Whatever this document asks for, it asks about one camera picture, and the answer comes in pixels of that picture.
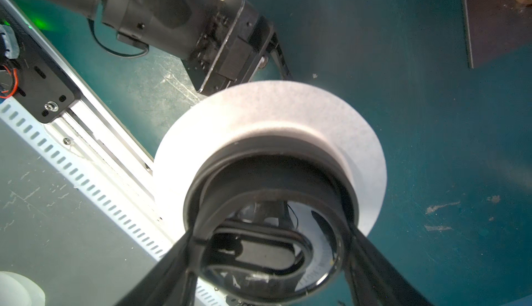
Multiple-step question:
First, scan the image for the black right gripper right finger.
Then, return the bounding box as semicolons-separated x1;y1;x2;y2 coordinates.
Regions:
345;224;432;305

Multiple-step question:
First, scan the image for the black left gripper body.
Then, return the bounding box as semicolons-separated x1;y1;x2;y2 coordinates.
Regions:
183;0;275;96

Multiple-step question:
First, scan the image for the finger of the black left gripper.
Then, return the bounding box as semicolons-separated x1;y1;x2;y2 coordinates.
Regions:
266;33;293;81

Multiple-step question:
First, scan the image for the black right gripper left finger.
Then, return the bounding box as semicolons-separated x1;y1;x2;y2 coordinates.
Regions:
116;231;198;306

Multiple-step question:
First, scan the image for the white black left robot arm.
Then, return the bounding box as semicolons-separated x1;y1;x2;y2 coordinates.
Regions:
48;0;292;96

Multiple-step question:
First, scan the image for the aluminium front mounting rail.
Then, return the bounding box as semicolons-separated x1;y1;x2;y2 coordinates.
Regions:
0;0;234;306

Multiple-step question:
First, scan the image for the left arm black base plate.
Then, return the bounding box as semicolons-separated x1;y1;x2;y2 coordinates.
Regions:
1;6;81;123

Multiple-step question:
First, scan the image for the dark tree base plate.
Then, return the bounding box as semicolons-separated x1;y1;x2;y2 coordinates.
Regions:
463;0;531;69

